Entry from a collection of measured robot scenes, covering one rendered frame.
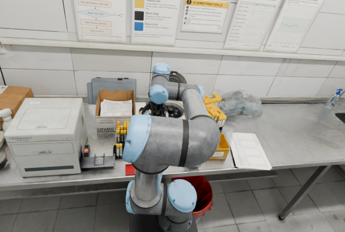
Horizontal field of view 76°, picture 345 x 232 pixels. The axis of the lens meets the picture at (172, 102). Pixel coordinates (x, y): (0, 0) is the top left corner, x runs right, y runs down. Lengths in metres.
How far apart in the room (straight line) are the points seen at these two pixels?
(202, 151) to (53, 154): 0.84
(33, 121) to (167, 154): 0.81
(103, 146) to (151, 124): 0.93
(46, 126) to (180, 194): 0.66
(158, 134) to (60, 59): 1.21
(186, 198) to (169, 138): 0.43
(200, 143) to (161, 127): 0.10
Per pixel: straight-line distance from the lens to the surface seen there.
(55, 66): 1.64
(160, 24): 1.47
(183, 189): 0.89
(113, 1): 1.41
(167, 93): 0.86
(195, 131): 0.51
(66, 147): 1.15
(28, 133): 1.13
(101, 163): 1.26
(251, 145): 1.59
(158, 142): 0.49
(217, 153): 1.37
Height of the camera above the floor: 1.91
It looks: 36 degrees down
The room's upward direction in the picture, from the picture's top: 9 degrees clockwise
